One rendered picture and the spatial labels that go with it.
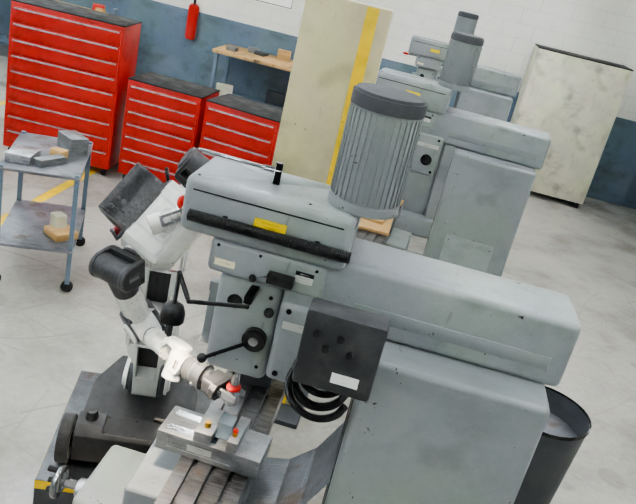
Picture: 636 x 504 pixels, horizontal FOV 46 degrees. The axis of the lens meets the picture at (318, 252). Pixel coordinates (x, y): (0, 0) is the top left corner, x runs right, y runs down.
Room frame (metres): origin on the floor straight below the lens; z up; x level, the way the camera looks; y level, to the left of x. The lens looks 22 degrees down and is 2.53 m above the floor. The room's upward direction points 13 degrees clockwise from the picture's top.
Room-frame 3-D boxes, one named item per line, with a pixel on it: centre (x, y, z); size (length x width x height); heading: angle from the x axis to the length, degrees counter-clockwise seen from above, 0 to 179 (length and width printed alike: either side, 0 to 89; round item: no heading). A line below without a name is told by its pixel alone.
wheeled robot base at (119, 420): (2.69, 0.59, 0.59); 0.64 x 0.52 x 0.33; 9
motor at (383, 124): (1.96, -0.09, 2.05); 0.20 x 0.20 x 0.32
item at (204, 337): (1.99, 0.27, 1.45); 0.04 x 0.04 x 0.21; 85
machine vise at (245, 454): (2.01, 0.19, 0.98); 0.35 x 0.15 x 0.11; 83
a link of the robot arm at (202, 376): (2.02, 0.24, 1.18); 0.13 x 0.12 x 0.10; 153
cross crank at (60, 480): (2.03, 0.66, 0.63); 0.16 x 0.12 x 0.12; 85
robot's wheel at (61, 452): (2.41, 0.81, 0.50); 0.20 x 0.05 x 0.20; 9
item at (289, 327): (1.97, -0.03, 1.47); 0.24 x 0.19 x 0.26; 175
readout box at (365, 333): (1.62, -0.11, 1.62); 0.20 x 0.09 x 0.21; 85
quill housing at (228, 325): (1.98, 0.15, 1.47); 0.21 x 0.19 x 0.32; 175
